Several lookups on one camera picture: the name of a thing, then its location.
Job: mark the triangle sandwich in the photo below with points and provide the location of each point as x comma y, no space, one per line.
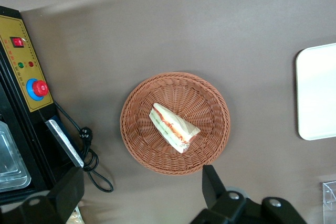
173,127

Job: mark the bagged crispy snack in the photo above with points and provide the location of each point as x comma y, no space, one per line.
76,216

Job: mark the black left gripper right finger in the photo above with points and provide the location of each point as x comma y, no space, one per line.
214,190

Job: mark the beige plastic tray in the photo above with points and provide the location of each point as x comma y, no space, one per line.
317,93

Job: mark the silver sealing machine bar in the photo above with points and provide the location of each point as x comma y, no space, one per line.
65,142

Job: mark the round brown wicker basket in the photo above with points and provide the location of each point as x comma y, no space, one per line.
204,98

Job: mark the clear plastic food container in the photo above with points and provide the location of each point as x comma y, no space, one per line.
10,161

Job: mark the black sealing machine yellow panel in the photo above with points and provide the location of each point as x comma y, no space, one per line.
23,77

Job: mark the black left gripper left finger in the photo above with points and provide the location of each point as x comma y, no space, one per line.
65,195

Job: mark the clear acrylic bottle rack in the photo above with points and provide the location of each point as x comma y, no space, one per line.
329,200

